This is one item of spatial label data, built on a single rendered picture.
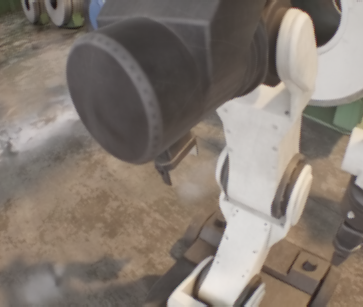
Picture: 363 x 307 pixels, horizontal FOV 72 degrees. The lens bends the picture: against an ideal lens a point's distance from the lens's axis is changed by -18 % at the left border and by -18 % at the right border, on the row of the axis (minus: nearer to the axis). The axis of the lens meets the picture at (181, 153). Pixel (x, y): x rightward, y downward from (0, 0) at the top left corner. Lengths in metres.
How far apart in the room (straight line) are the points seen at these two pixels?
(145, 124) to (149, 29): 0.07
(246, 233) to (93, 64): 0.55
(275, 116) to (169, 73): 0.25
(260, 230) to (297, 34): 0.47
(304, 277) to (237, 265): 0.31
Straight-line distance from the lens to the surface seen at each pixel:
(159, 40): 0.20
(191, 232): 1.08
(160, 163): 0.67
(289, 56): 0.30
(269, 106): 0.43
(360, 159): 0.40
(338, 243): 0.55
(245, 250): 0.70
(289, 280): 0.98
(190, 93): 0.21
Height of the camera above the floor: 1.04
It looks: 38 degrees down
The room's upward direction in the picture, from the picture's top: 7 degrees counter-clockwise
